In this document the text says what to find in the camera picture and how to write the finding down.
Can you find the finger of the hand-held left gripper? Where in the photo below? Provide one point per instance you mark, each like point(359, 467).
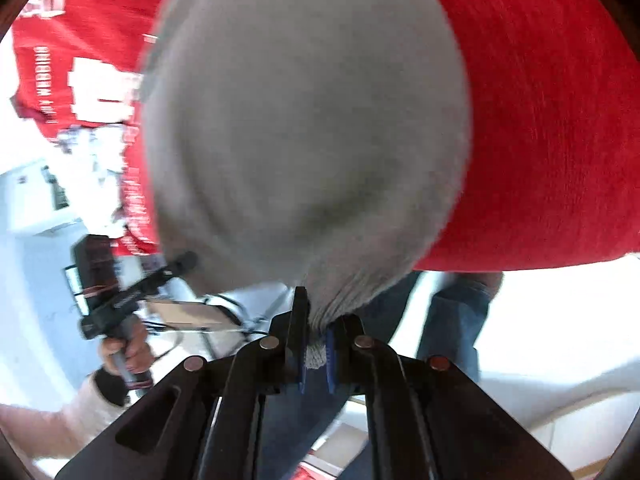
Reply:
point(160, 275)

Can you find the red printed blanket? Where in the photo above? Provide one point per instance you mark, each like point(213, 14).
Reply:
point(550, 135)

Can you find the person's blue jeans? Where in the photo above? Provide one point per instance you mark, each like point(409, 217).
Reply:
point(380, 310)

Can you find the person's left forearm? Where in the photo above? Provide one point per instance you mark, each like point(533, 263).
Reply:
point(55, 420)

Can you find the grey sweater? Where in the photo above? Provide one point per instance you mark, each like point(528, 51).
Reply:
point(300, 135)

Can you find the red box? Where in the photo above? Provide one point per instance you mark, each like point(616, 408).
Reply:
point(325, 455)

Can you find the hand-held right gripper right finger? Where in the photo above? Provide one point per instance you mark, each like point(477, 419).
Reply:
point(331, 360)

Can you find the brown cardboard piece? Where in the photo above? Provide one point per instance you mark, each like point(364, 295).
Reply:
point(185, 312)

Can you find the person's left hand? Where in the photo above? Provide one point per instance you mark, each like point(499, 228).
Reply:
point(137, 347)

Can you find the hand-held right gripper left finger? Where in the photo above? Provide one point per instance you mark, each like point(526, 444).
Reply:
point(301, 360)

